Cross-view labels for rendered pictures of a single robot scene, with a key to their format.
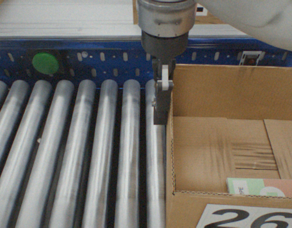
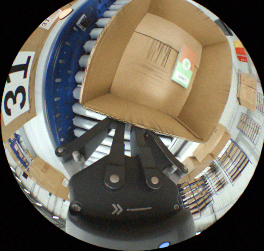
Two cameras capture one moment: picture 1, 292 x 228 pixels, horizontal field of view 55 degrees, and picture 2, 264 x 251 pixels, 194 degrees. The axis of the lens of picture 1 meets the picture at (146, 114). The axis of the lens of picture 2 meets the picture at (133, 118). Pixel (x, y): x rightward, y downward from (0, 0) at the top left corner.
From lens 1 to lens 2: 0.50 m
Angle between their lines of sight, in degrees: 55
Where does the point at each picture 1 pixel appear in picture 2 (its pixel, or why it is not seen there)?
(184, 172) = (156, 99)
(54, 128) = (106, 150)
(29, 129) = not seen: hidden behind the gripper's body
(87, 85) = (78, 134)
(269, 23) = not seen: outside the picture
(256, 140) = (148, 43)
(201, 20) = (37, 56)
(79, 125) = (106, 142)
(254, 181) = (178, 66)
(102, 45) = (55, 138)
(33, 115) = (98, 156)
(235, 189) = (178, 79)
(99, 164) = not seen: hidden behind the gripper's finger
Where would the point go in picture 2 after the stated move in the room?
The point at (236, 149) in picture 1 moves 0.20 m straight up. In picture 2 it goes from (151, 59) to (194, 23)
